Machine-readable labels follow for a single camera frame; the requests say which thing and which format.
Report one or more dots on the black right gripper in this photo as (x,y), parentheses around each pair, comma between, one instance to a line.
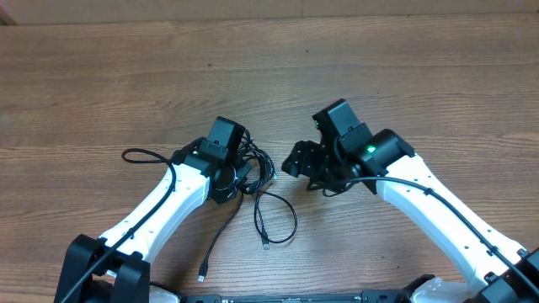
(304,165)

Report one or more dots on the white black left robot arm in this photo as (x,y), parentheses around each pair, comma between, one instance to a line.
(115,267)

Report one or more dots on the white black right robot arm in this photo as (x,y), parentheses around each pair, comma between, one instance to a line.
(494,267)

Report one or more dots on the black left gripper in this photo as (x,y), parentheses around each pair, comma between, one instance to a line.
(242,166)

